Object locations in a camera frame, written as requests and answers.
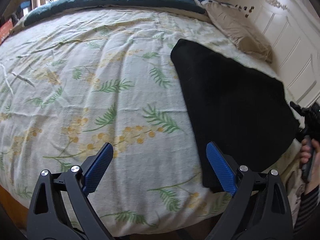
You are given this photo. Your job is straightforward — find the red printed box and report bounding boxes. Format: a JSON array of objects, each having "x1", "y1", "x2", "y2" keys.
[{"x1": 0, "y1": 19, "x2": 14, "y2": 43}]

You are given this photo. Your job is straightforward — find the beige pillow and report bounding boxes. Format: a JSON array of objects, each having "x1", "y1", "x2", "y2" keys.
[{"x1": 205, "y1": 1, "x2": 274, "y2": 63}]

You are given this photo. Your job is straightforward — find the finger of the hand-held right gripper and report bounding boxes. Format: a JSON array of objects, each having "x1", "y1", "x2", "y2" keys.
[{"x1": 289, "y1": 101, "x2": 307, "y2": 118}]

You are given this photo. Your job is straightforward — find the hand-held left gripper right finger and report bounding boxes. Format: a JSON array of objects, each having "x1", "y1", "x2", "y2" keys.
[{"x1": 205, "y1": 141, "x2": 293, "y2": 240}]

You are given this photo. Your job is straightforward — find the teal quilted blanket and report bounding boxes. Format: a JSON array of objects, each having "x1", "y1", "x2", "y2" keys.
[{"x1": 24, "y1": 0, "x2": 207, "y2": 27}]

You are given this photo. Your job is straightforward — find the floral leaf bedsheet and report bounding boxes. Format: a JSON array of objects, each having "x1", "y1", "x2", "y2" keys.
[{"x1": 0, "y1": 5, "x2": 309, "y2": 236}]

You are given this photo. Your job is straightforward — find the person's right hand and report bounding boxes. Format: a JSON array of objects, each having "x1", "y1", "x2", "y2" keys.
[{"x1": 299, "y1": 138, "x2": 320, "y2": 167}]

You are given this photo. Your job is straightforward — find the white carved headboard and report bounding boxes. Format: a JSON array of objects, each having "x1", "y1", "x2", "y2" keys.
[{"x1": 212, "y1": 0, "x2": 320, "y2": 112}]

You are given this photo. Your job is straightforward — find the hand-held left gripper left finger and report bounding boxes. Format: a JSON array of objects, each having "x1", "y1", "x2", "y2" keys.
[{"x1": 26, "y1": 142, "x2": 115, "y2": 240}]

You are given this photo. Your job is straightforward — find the person's right forearm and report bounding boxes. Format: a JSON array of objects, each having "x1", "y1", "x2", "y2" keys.
[{"x1": 292, "y1": 177, "x2": 320, "y2": 234}]

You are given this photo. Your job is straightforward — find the wooden bed frame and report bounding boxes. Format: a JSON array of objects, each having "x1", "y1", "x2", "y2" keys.
[{"x1": 0, "y1": 185, "x2": 28, "y2": 228}]

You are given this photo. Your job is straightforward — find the white dotted pillow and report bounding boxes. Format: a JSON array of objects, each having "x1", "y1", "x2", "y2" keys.
[{"x1": 197, "y1": 0, "x2": 255, "y2": 18}]

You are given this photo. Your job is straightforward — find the black studded pants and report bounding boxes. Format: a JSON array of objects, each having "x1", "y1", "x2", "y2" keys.
[{"x1": 170, "y1": 39, "x2": 301, "y2": 193}]

